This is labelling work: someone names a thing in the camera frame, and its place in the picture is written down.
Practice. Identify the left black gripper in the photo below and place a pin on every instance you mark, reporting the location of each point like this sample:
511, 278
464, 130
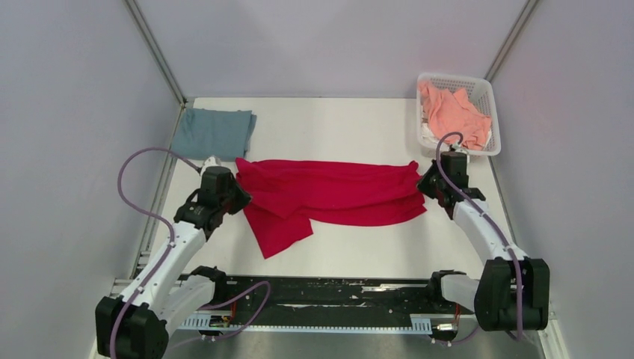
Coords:
244, 197

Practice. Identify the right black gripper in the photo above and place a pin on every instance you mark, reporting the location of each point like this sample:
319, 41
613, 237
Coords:
422, 185

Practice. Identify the red t shirt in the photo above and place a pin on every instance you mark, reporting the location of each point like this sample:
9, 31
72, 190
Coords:
287, 196

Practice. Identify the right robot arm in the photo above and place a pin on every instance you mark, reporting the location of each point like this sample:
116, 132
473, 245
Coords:
490, 257

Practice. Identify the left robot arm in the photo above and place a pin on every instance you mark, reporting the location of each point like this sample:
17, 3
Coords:
158, 277

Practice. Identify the white cloth in basket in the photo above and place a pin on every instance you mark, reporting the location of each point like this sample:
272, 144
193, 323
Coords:
426, 134

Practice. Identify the pink t shirt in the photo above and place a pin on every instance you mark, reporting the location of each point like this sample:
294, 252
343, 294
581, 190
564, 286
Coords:
453, 112

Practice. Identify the folded blue t shirt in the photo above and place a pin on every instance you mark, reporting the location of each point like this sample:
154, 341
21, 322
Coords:
203, 133

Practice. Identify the white plastic basket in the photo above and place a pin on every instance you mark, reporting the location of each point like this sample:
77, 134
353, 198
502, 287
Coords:
480, 95

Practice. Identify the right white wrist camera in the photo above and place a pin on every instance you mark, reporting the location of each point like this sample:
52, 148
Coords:
458, 148

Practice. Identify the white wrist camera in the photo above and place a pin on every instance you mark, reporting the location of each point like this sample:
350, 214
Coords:
458, 148
212, 161

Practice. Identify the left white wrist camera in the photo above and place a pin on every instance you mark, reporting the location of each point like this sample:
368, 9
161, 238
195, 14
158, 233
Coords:
212, 161

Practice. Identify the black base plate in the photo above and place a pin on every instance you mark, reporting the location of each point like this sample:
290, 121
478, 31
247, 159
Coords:
324, 305

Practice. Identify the aluminium frame rail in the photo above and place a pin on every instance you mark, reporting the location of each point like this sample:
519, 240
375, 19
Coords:
131, 325

